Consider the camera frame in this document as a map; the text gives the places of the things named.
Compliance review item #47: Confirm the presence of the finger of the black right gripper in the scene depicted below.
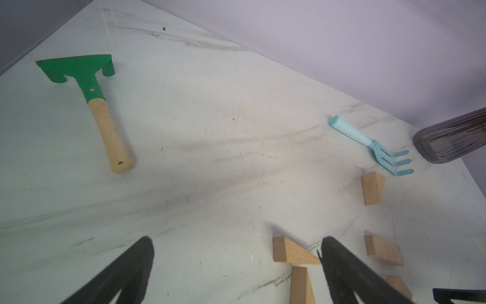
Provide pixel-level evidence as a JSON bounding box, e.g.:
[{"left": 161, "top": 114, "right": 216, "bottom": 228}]
[{"left": 432, "top": 288, "right": 486, "bottom": 304}]

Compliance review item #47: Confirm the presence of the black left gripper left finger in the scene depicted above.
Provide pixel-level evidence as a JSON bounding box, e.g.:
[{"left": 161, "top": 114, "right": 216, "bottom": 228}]
[{"left": 63, "top": 236, "right": 154, "bottom": 304}]

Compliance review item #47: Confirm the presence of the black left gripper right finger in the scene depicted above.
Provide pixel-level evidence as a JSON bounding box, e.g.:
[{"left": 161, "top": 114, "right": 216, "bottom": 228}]
[{"left": 318, "top": 236, "right": 411, "bottom": 303}]

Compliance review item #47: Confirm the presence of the natural wooden square block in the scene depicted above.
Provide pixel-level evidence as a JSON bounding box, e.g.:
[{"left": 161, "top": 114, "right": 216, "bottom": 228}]
[{"left": 364, "top": 231, "right": 404, "bottom": 267}]

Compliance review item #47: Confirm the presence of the natural wooden wedge block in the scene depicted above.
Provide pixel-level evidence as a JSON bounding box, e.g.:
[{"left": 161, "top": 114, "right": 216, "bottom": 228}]
[{"left": 290, "top": 266, "right": 316, "bottom": 304}]

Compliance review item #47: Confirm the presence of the natural wooden triangle block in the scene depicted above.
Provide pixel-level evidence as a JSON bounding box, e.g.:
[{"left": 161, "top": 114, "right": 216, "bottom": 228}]
[{"left": 272, "top": 236, "right": 321, "bottom": 265}]

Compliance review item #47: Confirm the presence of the purple ribbed glass vase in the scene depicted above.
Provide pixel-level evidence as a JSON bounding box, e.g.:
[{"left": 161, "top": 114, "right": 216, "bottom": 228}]
[{"left": 413, "top": 108, "right": 485, "bottom": 164}]

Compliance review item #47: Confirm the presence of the green hoe wooden handle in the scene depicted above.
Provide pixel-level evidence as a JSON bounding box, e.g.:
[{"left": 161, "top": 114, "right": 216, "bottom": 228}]
[{"left": 35, "top": 54, "right": 134, "bottom": 174}]

